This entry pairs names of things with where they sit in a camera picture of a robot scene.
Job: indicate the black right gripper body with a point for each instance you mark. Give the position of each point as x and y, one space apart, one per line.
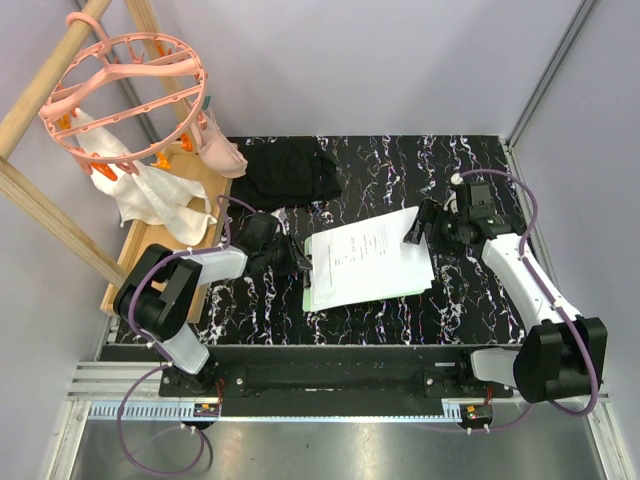
451 231

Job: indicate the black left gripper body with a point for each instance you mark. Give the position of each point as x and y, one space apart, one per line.
278 256

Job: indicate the green clipboard folder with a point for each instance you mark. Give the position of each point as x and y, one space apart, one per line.
388 280

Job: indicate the white paper stack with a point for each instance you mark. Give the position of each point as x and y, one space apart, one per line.
374 237

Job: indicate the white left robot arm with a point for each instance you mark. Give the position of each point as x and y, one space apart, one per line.
156 297

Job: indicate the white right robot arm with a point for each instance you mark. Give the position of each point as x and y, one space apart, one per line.
563 353

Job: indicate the black cloth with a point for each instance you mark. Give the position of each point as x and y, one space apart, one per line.
286 173

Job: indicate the black marble pattern mat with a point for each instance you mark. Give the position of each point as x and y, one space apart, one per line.
466 304

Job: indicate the white towel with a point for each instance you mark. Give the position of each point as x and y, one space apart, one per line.
159 198

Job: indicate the pink bra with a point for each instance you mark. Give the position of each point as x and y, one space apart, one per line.
216 151

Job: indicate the wooden tray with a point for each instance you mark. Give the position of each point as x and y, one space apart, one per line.
189 166

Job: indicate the pink round clothes hanger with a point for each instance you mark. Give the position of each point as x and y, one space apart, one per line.
76 108

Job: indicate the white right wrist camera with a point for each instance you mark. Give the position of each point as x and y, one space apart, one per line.
455 181

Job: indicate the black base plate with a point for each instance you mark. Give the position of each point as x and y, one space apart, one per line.
335 382

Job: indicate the grey slotted cable duct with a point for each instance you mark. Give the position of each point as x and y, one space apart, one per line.
192 412

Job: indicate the aluminium corner post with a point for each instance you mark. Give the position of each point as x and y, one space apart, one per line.
565 45

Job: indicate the wooden rack frame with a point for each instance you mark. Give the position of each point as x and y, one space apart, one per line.
33 262

